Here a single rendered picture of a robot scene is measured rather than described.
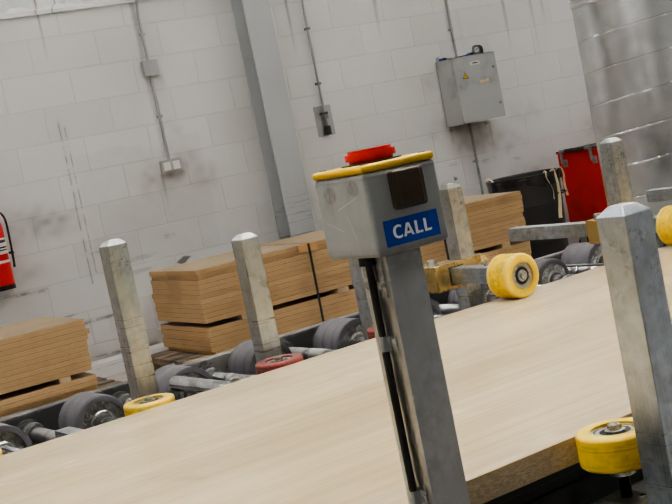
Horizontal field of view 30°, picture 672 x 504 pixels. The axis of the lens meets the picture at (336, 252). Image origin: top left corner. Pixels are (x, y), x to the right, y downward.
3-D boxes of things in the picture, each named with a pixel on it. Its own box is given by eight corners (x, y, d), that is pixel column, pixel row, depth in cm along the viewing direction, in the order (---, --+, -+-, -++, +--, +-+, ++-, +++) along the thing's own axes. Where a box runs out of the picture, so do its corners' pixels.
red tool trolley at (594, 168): (680, 230, 982) (662, 128, 974) (616, 251, 938) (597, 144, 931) (633, 233, 1021) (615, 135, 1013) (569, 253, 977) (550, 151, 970)
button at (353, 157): (408, 162, 97) (404, 141, 97) (367, 172, 95) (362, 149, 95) (378, 167, 100) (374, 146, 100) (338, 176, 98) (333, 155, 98)
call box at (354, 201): (452, 247, 97) (433, 148, 96) (381, 267, 93) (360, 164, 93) (399, 250, 103) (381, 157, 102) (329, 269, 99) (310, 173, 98)
